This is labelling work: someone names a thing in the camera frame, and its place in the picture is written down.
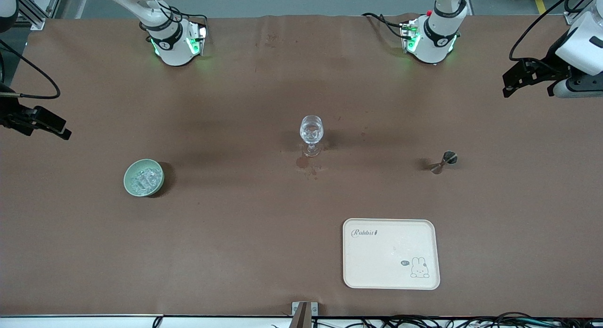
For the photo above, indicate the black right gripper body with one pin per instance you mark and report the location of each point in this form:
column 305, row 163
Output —
column 10, row 115

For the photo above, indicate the steel double-ended jigger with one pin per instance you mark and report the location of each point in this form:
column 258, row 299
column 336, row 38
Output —
column 450, row 157

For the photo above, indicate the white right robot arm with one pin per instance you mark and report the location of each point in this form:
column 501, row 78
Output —
column 174, row 50

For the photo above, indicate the clear stemmed wine glass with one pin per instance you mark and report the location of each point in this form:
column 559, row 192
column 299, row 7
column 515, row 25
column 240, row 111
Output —
column 312, row 130

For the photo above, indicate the pale green ceramic bowl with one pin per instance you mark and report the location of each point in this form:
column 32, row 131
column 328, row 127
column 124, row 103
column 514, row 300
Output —
column 127, row 179

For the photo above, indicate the brown paper table cover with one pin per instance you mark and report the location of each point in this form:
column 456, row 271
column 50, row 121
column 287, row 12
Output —
column 235, row 248

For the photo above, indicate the cream tray with rabbit print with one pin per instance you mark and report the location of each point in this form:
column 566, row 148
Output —
column 377, row 262

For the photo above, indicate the aluminium frame profile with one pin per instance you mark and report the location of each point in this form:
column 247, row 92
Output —
column 36, row 18
column 571, row 19
column 54, row 3

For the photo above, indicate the metal base connector bracket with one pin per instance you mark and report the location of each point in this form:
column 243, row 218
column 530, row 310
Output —
column 200, row 36
column 409, row 36

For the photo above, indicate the grey metal mounting bracket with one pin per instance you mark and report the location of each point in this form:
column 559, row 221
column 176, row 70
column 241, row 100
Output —
column 314, row 309

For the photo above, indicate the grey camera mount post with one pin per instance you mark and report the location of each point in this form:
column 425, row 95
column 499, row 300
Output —
column 301, row 319

